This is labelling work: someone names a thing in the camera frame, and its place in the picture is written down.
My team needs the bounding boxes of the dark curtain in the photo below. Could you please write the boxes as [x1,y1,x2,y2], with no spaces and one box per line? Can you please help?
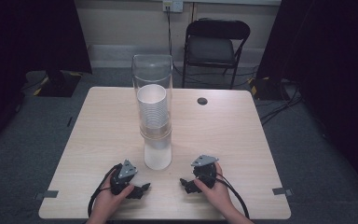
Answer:
[0,0,93,157]
[255,0,358,202]

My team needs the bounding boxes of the black floor cables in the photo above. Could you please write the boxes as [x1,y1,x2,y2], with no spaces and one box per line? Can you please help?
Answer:
[258,81,304,126]

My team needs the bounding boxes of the black folding chair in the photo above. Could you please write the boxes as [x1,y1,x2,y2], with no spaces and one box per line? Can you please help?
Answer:
[181,18,252,91]

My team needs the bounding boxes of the right hand-held gripper black cable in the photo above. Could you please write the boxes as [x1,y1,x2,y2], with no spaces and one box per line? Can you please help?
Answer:
[207,172,251,219]

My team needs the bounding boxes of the hand-held gripper black cable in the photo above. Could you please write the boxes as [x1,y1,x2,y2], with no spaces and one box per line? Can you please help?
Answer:
[207,172,251,219]
[87,163,123,218]

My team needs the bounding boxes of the stack of white paper cups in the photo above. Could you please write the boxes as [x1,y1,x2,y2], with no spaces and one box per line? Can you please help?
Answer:
[136,83,172,171]

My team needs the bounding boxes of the grey tape strip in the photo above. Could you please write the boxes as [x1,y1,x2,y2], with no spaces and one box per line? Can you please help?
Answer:
[271,187,294,197]
[34,189,60,201]

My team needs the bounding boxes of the person's left hand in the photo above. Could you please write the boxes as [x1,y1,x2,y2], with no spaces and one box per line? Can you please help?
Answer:
[95,178,136,217]

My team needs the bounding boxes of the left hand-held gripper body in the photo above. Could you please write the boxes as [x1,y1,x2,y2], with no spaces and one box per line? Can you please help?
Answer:
[109,159,139,197]

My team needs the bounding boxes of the black stand base yellow tape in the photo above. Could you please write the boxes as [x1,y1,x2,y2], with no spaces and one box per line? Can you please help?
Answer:
[247,76,291,102]
[33,70,84,98]

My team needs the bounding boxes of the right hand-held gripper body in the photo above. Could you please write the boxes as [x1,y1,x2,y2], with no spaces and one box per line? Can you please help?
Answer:
[190,154,220,189]

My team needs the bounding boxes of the left hand-held gripper black cable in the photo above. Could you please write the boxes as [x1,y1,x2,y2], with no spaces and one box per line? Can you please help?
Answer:
[87,163,123,218]

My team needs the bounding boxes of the person's right hand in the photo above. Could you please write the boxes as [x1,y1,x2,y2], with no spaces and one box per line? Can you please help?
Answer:
[193,161,232,215]

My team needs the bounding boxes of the clear plastic cup dispenser tube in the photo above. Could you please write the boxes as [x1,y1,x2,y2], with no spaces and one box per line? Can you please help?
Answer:
[131,54,173,147]

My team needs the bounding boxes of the white wall socket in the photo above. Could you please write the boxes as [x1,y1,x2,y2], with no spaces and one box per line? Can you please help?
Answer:
[162,0,185,14]

